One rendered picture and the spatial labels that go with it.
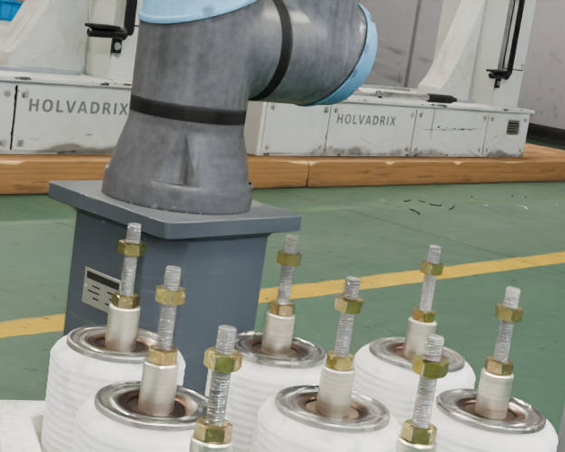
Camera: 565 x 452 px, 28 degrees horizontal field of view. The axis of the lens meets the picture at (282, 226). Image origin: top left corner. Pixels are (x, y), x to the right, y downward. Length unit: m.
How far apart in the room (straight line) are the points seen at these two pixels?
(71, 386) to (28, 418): 0.09
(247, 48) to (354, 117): 2.50
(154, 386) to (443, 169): 3.25
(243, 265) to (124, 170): 0.15
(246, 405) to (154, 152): 0.34
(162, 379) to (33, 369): 0.83
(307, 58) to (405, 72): 5.84
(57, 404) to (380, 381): 0.24
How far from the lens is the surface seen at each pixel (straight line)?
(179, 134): 1.07
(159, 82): 1.08
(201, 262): 1.07
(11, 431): 0.84
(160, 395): 0.69
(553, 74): 6.44
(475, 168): 4.06
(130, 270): 0.79
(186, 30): 1.07
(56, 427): 0.81
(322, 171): 3.39
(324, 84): 1.18
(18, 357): 1.55
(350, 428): 0.71
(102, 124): 2.87
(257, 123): 3.27
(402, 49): 7.01
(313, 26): 1.15
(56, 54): 2.97
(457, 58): 4.29
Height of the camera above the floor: 0.50
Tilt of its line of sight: 11 degrees down
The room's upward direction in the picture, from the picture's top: 8 degrees clockwise
